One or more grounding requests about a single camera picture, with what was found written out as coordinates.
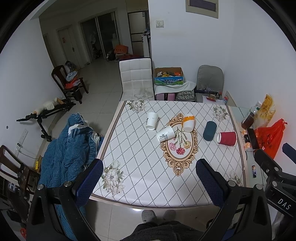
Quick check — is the red ribbed paper cup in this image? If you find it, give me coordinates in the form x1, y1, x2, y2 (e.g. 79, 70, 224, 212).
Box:
217, 132, 237, 146

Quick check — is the dark teal paper cup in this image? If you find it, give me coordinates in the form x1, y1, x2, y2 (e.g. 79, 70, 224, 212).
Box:
203, 121, 217, 142

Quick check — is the orange and white paper cup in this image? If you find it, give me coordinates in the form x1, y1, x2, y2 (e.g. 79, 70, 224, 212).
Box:
182, 115, 195, 133

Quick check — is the white paper cup green text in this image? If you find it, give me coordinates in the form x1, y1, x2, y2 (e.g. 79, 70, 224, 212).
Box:
156, 126, 176, 143

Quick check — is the orange plastic bag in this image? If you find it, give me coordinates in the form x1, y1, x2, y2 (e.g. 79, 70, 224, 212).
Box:
254, 119, 287, 159

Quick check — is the brown glass jar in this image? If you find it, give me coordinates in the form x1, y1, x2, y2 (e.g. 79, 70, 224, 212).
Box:
241, 112, 255, 130

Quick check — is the blue quilted blanket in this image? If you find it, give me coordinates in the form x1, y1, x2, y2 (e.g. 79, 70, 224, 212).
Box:
28, 113, 100, 240

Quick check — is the yellow snack bag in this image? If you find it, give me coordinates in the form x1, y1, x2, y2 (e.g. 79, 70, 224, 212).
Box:
253, 94, 276, 129

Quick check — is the dark wooden chair near left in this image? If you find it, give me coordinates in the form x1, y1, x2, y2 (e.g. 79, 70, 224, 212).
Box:
1, 145, 40, 212

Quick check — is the dark wooden chair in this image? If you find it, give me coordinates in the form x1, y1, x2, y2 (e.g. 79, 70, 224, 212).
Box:
51, 65, 89, 104
1, 145, 40, 212

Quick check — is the grey slipper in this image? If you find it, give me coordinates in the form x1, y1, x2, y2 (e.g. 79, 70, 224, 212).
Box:
142, 210, 157, 223

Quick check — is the floral diamond pattern tablecloth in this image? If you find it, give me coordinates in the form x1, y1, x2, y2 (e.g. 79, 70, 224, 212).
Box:
91, 100, 246, 208

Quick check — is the black tripod stand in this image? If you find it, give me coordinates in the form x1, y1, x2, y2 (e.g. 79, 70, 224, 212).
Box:
16, 97, 76, 142

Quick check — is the grey cushioned chair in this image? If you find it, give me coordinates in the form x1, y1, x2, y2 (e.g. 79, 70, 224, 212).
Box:
195, 65, 224, 102

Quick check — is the cardboard box with items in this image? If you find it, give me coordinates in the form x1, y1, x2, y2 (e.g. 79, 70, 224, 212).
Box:
154, 67, 184, 86

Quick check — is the white padded chair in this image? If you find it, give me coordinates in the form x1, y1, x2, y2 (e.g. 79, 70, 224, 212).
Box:
119, 58, 154, 100

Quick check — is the grey wall panel box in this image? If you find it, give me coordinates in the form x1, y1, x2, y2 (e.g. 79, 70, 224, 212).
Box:
186, 0, 219, 19

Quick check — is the white wall switch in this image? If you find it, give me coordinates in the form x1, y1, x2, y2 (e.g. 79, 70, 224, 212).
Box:
155, 20, 165, 28

